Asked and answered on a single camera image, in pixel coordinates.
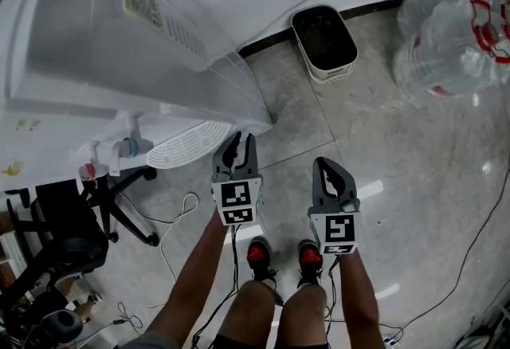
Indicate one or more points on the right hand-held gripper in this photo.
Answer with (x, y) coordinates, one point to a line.
(338, 230)

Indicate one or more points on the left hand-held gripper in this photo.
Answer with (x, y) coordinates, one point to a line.
(237, 200)

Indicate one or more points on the white water dispenser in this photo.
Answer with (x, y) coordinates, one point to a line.
(79, 40)

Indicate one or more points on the person's left forearm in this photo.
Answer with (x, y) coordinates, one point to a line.
(191, 279)

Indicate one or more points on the person's right forearm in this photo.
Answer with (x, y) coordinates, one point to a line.
(358, 299)

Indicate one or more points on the grey plastic part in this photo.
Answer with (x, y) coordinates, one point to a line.
(131, 146)

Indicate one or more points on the white plastic part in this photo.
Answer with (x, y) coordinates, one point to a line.
(89, 171)

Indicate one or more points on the white drip tray grille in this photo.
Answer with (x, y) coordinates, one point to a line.
(187, 144)

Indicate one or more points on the person's right red shoe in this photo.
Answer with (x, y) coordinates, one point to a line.
(310, 257)

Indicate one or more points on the person's red shoe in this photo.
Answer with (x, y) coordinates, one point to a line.
(310, 257)
(259, 256)

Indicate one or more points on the person's left red shoe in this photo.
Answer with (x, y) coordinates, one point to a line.
(259, 256)

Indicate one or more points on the person's right leg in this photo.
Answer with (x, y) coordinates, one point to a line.
(303, 315)

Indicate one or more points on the person's leg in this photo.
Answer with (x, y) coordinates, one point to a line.
(303, 315)
(249, 311)

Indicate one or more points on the white bin with black liner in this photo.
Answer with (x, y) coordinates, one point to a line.
(322, 40)

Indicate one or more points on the person's left leg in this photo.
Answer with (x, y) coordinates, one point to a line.
(249, 311)

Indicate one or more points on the white power strip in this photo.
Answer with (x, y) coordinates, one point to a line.
(392, 339)

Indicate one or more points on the black office chair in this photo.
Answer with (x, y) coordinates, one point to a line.
(67, 212)

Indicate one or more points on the person's black shorts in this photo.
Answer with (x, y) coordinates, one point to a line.
(239, 342)

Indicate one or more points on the person's grey shirt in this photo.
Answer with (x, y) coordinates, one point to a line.
(149, 341)

